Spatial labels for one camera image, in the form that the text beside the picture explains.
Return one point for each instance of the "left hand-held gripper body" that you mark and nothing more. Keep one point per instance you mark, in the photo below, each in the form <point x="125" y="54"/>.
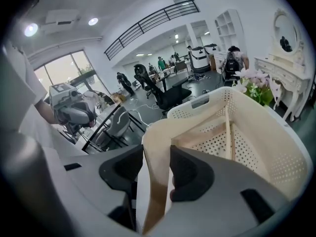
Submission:
<point x="71" y="107"/>

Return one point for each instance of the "white ceiling air conditioner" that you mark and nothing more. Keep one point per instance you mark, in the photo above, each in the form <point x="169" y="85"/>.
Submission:
<point x="60" y="21"/>

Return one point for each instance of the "round ceiling light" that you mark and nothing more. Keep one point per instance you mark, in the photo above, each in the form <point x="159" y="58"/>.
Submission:
<point x="31" y="29"/>
<point x="93" y="21"/>

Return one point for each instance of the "person's white shirt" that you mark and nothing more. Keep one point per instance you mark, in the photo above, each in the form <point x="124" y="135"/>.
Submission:
<point x="22" y="83"/>

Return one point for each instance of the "black office chair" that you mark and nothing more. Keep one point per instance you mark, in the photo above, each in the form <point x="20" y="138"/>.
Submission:
<point x="170" y="95"/>

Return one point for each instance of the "grey chair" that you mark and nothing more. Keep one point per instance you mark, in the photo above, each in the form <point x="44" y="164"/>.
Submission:
<point x="118" y="122"/>

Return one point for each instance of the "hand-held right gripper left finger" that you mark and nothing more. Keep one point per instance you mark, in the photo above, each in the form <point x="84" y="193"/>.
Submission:
<point x="118" y="167"/>

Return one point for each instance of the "black mezzanine railing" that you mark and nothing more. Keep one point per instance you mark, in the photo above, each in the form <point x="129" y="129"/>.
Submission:
<point x="148" y="23"/>

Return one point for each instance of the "pink potted flowers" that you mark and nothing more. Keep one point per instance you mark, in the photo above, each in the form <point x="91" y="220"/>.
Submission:
<point x="254" y="83"/>

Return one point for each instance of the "large window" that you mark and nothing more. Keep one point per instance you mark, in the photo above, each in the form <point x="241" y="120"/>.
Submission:
<point x="69" y="73"/>

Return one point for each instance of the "white bookshelf cabinet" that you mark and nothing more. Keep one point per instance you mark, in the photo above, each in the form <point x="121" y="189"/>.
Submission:
<point x="229" y="31"/>

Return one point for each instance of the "cream plastic basket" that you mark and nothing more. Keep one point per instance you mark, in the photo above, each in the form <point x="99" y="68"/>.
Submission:
<point x="271" y="144"/>

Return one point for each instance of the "white black service robot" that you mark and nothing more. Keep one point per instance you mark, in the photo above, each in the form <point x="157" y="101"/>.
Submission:
<point x="211" y="49"/>
<point x="198" y="60"/>

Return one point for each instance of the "white dressing table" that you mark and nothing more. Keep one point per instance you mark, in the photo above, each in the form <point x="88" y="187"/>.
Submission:
<point x="284" y="73"/>

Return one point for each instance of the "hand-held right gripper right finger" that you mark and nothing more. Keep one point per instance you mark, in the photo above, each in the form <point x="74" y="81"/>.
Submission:
<point x="197" y="179"/>

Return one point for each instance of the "wooden clothes hanger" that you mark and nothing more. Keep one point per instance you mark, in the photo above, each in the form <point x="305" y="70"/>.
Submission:
<point x="158" y="157"/>
<point x="212" y="130"/>

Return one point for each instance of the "brown wooden cabinet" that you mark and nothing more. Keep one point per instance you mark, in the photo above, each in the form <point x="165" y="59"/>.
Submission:
<point x="212" y="62"/>

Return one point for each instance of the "person's left forearm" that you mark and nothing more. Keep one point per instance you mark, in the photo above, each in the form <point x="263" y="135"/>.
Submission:
<point x="47" y="112"/>

